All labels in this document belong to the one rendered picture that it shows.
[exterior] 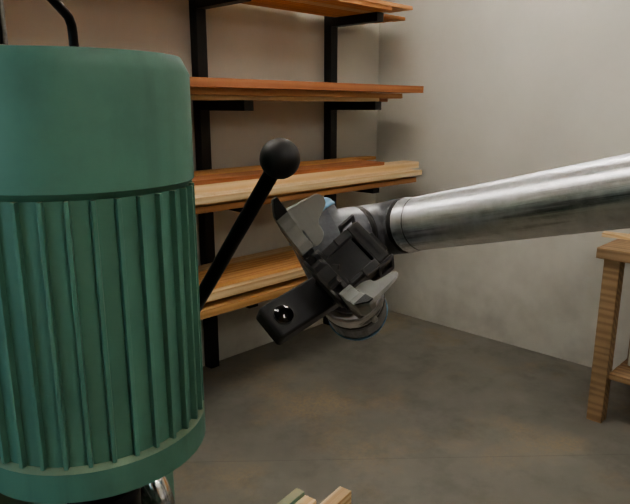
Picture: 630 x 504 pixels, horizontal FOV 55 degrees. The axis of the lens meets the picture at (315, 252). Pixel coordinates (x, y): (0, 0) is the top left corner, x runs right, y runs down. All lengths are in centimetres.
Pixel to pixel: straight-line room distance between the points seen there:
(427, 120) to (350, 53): 67
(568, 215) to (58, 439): 59
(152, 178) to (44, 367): 14
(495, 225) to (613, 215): 15
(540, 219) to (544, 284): 310
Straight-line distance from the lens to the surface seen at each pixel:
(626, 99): 365
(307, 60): 393
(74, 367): 45
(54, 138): 41
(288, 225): 66
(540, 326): 398
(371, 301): 59
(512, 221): 83
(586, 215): 78
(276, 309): 71
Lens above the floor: 147
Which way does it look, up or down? 13 degrees down
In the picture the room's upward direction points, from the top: straight up
